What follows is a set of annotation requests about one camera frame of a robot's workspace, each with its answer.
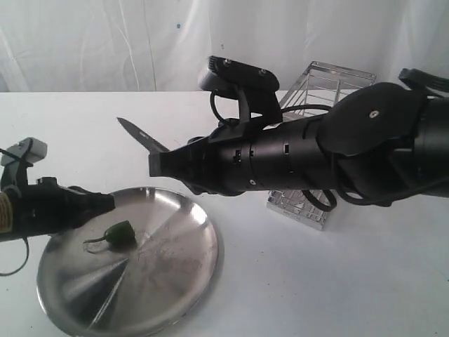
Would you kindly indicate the white backdrop curtain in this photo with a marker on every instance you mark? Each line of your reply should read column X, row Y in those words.
column 163, row 45

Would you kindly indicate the green chili pepper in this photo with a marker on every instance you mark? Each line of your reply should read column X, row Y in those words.
column 116, row 235

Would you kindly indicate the black handled knife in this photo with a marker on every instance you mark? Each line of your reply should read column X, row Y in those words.
column 149, row 143

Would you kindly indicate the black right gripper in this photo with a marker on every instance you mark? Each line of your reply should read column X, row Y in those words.
column 216, row 164

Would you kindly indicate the round stainless steel plate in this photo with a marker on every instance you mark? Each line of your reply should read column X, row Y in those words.
column 134, row 289

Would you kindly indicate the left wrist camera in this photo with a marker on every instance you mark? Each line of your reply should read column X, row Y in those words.
column 17, row 159

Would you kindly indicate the wire metal utensil holder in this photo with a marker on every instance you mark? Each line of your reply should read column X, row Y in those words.
column 320, row 84

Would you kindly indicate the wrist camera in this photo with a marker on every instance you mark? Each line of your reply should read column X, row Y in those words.
column 252, row 87
column 17, row 159

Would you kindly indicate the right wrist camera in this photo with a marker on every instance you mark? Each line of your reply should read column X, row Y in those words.
column 252, row 87

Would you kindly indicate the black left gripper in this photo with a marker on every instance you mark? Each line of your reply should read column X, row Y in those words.
column 49, row 208

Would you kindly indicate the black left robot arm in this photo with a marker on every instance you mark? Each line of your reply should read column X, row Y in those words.
column 7, row 216

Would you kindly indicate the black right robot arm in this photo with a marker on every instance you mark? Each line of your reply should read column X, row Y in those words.
column 378, row 145

